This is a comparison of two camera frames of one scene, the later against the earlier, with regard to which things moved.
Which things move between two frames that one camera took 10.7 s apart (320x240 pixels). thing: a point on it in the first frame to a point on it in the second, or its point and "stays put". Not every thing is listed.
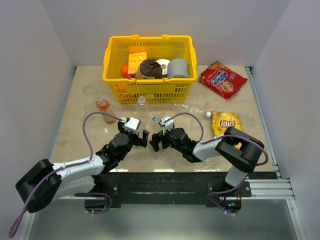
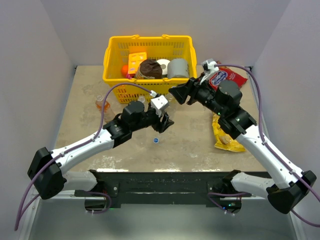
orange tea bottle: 104,106 stays put
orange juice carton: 134,59 stays put
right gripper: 155,139 to 191,88
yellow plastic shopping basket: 116,51 stays put
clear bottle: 182,107 to 172,103
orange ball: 124,70 stays put
